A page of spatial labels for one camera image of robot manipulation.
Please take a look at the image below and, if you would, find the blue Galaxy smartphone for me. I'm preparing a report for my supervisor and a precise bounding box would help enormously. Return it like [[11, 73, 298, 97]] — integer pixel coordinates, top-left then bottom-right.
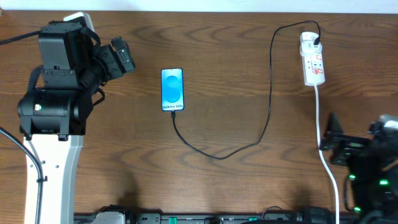
[[161, 68, 185, 111]]

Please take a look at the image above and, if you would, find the black USB charging cable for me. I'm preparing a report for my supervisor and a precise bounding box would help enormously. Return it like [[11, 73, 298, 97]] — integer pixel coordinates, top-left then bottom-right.
[[170, 20, 322, 161]]

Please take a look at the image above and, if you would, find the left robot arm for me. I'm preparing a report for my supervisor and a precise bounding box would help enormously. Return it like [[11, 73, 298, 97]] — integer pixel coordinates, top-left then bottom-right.
[[17, 21, 136, 223]]

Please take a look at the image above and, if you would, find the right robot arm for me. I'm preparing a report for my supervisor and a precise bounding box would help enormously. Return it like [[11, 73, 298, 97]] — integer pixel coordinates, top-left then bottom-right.
[[320, 113, 397, 223]]

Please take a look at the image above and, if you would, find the white charger adapter plug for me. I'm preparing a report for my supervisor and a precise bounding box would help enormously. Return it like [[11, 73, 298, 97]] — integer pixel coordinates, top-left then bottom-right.
[[300, 32, 323, 57]]

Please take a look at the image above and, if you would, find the white power strip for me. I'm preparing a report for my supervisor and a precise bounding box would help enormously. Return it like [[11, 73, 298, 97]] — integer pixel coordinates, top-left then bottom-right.
[[300, 49, 325, 86]]

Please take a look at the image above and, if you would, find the white power strip cord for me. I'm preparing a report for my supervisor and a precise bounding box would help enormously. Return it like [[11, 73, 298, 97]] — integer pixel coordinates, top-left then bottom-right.
[[313, 84, 340, 224]]

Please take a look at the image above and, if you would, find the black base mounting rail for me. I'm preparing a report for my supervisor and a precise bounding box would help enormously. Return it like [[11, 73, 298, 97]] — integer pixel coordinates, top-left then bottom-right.
[[72, 205, 337, 224]]

